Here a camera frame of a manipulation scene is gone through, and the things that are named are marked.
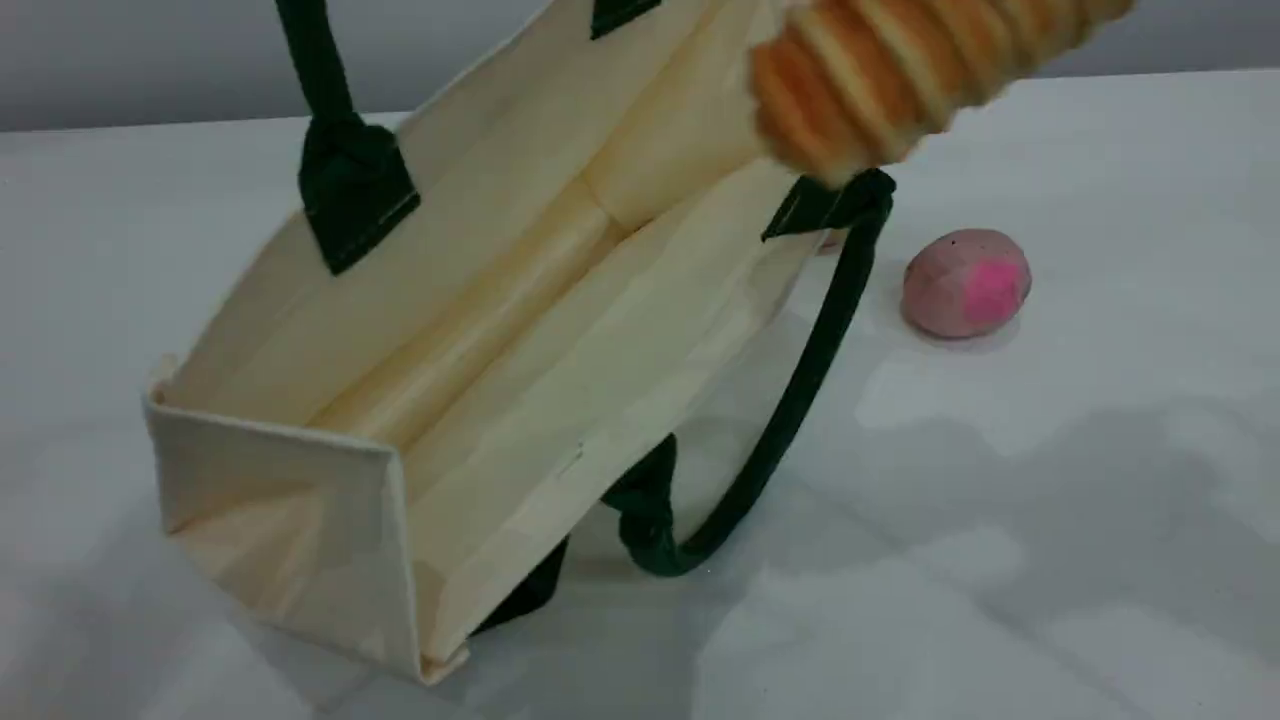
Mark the long ridged golden bread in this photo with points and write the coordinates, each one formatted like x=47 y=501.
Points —
x=900 y=70

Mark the pink spotted round toy fruit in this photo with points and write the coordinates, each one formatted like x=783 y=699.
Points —
x=965 y=283

